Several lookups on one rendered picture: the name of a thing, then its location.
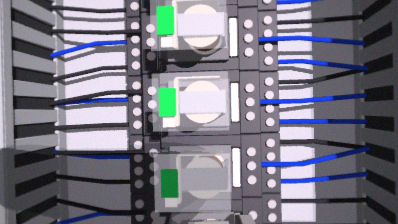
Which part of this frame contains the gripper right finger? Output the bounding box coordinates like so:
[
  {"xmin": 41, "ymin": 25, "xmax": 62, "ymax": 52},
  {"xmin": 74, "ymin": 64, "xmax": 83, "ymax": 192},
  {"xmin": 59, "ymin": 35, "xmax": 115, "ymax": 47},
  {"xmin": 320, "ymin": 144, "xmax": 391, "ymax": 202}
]
[{"xmin": 235, "ymin": 214, "xmax": 255, "ymax": 224}]

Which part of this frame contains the relay with orange button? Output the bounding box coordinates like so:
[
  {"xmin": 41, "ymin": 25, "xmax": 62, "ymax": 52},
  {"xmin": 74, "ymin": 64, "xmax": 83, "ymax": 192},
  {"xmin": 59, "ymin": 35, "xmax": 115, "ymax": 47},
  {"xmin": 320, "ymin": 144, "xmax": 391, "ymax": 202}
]
[{"xmin": 169, "ymin": 210, "xmax": 238, "ymax": 224}]

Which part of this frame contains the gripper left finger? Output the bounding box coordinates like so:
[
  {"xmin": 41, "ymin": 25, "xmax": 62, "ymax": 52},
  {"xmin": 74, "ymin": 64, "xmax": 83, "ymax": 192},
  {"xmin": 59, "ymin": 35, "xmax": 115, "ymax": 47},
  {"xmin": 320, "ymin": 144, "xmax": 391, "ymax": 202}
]
[{"xmin": 152, "ymin": 216, "xmax": 170, "ymax": 224}]

